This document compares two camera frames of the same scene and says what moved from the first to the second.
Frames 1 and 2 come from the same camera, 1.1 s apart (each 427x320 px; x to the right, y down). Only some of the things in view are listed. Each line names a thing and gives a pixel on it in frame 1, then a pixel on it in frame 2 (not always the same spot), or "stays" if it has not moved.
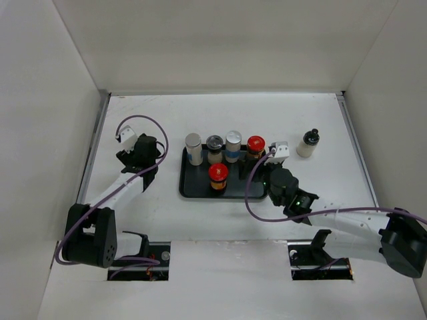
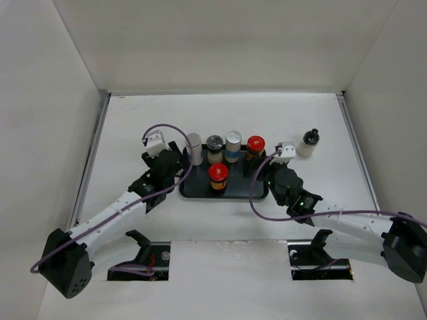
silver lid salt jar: (194, 147) stays
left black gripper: (127, 158) → (149, 159)
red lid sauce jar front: (218, 173) stays
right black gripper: (245, 166) stays
